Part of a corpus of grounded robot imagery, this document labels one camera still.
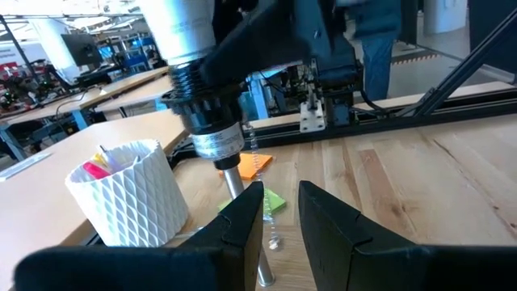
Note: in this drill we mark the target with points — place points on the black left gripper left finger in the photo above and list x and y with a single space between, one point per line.
182 266

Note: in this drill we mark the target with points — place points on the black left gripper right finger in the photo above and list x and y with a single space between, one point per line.
363 258

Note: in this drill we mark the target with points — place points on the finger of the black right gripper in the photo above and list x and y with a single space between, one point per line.
258 44

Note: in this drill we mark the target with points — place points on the white lightbulb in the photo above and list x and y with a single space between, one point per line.
182 28

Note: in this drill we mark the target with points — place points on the wooden-base lamp stand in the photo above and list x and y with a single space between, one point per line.
210 113

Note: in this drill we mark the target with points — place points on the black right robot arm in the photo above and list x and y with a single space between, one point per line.
343 93

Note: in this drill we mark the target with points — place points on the person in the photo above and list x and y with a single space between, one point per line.
377 60

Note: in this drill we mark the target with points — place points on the white lattice pen cup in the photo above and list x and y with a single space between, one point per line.
133 202

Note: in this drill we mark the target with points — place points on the green sticky note pad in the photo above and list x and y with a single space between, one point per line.
274 201

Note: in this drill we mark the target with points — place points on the orange sticky note pad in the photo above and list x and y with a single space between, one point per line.
247 167

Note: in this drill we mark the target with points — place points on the pink highlighter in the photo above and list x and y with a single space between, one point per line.
96 170

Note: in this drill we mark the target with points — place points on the light wooden background desk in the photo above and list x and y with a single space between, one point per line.
133 95

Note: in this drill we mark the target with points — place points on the yellow highlighter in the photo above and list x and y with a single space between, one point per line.
99 157

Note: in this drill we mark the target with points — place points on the large light wooden desk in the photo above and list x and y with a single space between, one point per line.
48 202

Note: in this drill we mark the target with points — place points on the black computer monitor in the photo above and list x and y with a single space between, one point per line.
82 49

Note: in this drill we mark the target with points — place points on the white rectangular desk plate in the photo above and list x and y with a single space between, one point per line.
24 166

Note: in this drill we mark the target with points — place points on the black aluminium table frame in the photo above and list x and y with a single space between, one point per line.
444 111

